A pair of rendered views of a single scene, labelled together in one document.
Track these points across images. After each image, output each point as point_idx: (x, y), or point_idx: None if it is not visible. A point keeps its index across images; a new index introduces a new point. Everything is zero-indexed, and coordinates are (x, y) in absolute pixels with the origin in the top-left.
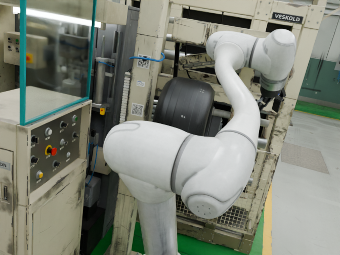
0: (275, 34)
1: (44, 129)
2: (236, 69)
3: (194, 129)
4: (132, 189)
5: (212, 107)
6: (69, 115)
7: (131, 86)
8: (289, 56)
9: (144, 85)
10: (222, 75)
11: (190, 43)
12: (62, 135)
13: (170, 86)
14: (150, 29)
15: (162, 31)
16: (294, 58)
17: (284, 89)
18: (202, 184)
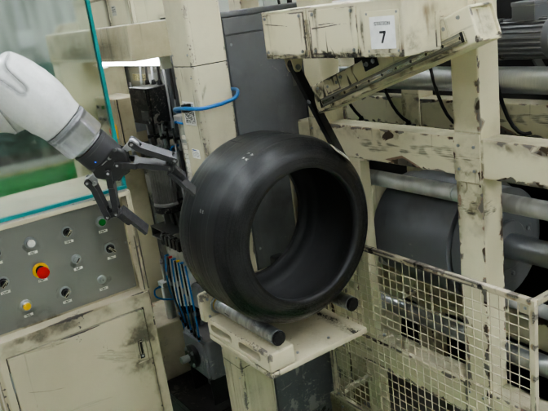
0: None
1: (19, 240)
2: (10, 130)
3: (214, 235)
4: None
5: (346, 186)
6: (83, 218)
7: (189, 159)
8: (2, 99)
9: (201, 156)
10: None
11: (290, 57)
12: (73, 249)
13: (210, 154)
14: (181, 55)
15: (209, 52)
16: (25, 99)
17: (144, 149)
18: None
